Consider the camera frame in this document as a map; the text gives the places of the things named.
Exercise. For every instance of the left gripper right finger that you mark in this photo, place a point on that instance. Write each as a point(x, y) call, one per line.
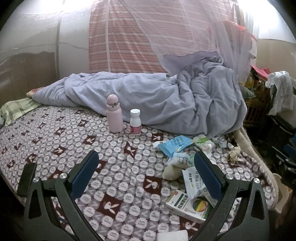
point(251, 221)

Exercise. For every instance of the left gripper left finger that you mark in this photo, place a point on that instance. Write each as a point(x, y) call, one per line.
point(51, 212)

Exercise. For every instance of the white orange snack bag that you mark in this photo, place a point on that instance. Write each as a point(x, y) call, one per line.
point(193, 183)

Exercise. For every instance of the white tissue pad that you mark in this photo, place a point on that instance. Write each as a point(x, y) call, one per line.
point(181, 235)

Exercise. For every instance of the blue snack packet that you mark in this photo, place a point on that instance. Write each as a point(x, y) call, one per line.
point(175, 145)

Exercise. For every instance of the green white medicine box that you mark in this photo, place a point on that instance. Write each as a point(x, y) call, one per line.
point(196, 210)

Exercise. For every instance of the crumpled brown paper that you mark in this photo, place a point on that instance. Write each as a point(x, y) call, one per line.
point(234, 156)

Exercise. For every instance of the cream woven bed mat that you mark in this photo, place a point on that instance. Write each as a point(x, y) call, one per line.
point(244, 142)

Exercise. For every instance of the green white wrapper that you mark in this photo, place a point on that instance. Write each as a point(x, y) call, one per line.
point(203, 143)

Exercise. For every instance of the wooden crib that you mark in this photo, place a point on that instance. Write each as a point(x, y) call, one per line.
point(259, 104)

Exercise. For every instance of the patterned fleece bed blanket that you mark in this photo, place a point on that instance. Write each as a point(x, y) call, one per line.
point(126, 195)

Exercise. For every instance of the green plaid pillow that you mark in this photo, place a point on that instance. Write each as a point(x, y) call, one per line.
point(12, 110)

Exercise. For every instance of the pink thermos bottle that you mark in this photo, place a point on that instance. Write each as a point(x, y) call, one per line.
point(114, 114)

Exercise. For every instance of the dark green pillow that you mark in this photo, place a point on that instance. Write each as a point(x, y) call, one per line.
point(247, 94)

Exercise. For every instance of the grey-blue duvet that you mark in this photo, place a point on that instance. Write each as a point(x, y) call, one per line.
point(198, 94)

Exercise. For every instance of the white medicine bottle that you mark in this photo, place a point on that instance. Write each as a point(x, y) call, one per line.
point(135, 122)

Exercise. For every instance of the pink mosquito net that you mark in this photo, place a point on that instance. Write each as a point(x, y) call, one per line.
point(144, 36)

